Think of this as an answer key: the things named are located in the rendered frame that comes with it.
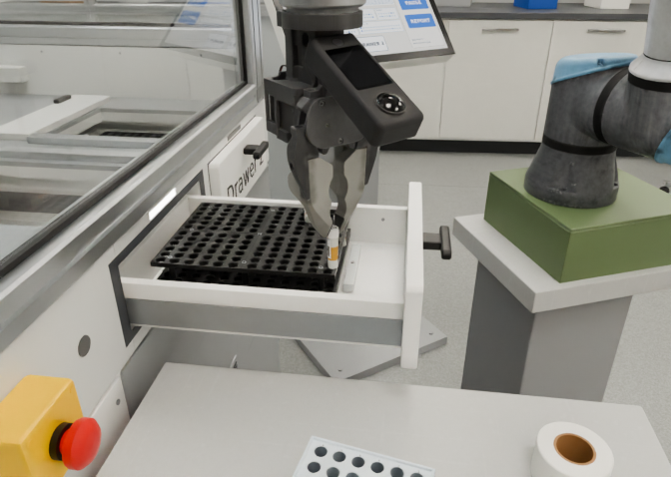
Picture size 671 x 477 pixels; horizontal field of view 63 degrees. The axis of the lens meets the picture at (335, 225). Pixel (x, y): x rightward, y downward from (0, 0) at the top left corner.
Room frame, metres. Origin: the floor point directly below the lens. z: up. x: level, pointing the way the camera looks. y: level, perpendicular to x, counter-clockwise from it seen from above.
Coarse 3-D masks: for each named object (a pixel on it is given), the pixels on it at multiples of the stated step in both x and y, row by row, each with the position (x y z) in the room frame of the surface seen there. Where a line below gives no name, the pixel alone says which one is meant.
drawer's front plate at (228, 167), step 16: (256, 128) 1.04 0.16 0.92; (240, 144) 0.94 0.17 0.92; (256, 144) 1.04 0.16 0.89; (224, 160) 0.85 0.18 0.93; (240, 160) 0.93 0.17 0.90; (256, 160) 1.03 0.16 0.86; (224, 176) 0.84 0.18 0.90; (240, 176) 0.92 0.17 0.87; (256, 176) 1.02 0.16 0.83; (224, 192) 0.83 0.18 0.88
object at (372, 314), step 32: (160, 224) 0.68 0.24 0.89; (352, 224) 0.73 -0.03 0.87; (384, 224) 0.73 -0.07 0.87; (128, 256) 0.59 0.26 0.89; (384, 256) 0.69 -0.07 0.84; (128, 288) 0.53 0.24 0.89; (160, 288) 0.52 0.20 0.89; (192, 288) 0.52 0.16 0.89; (224, 288) 0.52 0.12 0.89; (256, 288) 0.52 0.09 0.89; (384, 288) 0.60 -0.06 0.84; (160, 320) 0.52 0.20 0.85; (192, 320) 0.52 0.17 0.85; (224, 320) 0.51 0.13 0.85; (256, 320) 0.51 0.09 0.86; (288, 320) 0.50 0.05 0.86; (320, 320) 0.50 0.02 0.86; (352, 320) 0.49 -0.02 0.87; (384, 320) 0.49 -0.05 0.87
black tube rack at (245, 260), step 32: (192, 224) 0.67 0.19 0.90; (224, 224) 0.67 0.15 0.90; (256, 224) 0.67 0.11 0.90; (288, 224) 0.68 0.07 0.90; (160, 256) 0.58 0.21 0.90; (192, 256) 0.58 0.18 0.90; (224, 256) 0.58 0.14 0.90; (256, 256) 0.58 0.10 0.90; (288, 256) 0.58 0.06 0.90; (320, 256) 0.58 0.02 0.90; (288, 288) 0.55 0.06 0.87; (320, 288) 0.55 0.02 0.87
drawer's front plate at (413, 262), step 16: (416, 192) 0.71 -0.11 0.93; (416, 208) 0.66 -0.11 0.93; (416, 224) 0.61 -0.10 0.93; (416, 240) 0.56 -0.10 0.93; (416, 256) 0.53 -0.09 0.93; (416, 272) 0.49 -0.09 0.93; (416, 288) 0.47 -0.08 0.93; (416, 304) 0.47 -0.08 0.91; (416, 320) 0.47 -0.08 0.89; (416, 336) 0.47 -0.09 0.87; (416, 352) 0.47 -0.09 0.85
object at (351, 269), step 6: (354, 246) 0.70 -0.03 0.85; (360, 246) 0.70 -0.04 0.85; (354, 252) 0.68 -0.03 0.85; (348, 258) 0.66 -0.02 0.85; (354, 258) 0.66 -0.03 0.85; (348, 264) 0.64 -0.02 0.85; (354, 264) 0.64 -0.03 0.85; (348, 270) 0.63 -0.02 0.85; (354, 270) 0.63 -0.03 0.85; (348, 276) 0.61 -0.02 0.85; (354, 276) 0.61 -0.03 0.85; (348, 282) 0.60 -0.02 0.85; (354, 282) 0.61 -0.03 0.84; (348, 288) 0.60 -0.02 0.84
